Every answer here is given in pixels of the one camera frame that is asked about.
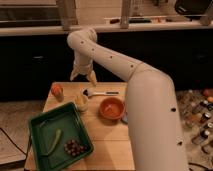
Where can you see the orange bowl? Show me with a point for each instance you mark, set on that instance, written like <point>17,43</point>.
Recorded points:
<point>112,108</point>

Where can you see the wooden table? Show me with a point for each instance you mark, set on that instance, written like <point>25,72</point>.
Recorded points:
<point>112,148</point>

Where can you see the yellow banana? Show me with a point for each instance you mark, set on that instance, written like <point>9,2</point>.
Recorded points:
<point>80,100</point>

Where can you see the orange carrot toy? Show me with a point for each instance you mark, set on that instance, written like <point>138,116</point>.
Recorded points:
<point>57,92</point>

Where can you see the white paper cup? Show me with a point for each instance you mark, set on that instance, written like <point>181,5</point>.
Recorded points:
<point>82,108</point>

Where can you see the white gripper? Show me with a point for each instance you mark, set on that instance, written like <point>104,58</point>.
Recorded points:
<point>83,65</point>

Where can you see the bunch of dark grapes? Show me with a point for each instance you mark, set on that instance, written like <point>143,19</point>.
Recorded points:
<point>74,148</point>

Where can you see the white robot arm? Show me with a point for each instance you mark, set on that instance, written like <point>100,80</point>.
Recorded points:
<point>154,125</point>

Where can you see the green plastic tray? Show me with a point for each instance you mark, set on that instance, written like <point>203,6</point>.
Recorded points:
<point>42,129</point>

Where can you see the spice jars on floor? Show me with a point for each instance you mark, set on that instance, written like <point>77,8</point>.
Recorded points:
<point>196,119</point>

